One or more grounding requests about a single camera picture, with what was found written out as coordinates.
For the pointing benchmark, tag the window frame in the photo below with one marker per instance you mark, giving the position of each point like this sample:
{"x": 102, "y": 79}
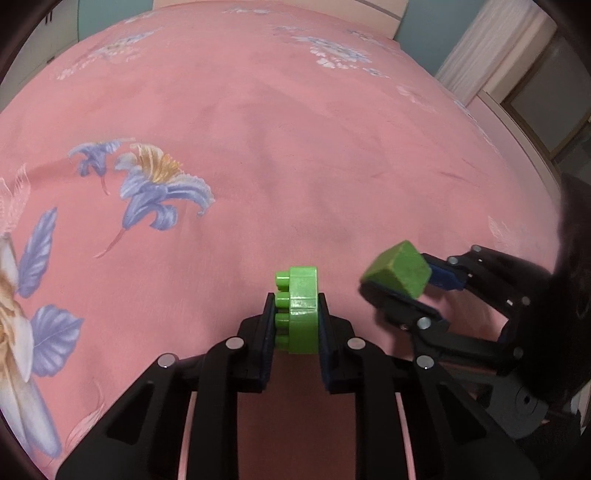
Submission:
{"x": 543, "y": 90}

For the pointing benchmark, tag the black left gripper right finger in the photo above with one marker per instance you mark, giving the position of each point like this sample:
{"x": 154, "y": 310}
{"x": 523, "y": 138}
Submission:
{"x": 412, "y": 422}

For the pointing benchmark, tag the cream wardrobe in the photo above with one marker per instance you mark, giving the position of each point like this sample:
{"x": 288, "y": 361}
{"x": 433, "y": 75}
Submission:
{"x": 33, "y": 33}

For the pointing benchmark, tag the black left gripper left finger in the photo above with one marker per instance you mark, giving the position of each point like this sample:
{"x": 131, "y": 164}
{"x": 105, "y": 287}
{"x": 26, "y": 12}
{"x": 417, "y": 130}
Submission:
{"x": 176, "y": 400}

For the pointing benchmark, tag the cream bed headboard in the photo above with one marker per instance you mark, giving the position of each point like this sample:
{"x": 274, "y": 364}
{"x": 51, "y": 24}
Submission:
{"x": 375, "y": 17}

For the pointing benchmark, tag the light green toy brick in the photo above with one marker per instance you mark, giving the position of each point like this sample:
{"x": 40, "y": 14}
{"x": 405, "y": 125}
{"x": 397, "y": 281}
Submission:
{"x": 296, "y": 316}

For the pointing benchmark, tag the dark green cube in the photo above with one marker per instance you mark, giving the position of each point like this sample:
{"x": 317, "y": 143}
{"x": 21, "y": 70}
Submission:
{"x": 401, "y": 268}

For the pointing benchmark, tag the pink floral bed sheet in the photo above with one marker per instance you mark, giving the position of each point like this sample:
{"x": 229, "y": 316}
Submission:
{"x": 157, "y": 175}

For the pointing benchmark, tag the white curtain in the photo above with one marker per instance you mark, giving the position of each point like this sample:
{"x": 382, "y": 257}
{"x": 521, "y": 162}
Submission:
{"x": 497, "y": 49}

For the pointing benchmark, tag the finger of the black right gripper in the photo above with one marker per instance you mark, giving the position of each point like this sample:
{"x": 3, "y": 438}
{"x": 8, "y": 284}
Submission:
{"x": 402, "y": 311}
{"x": 444, "y": 275}

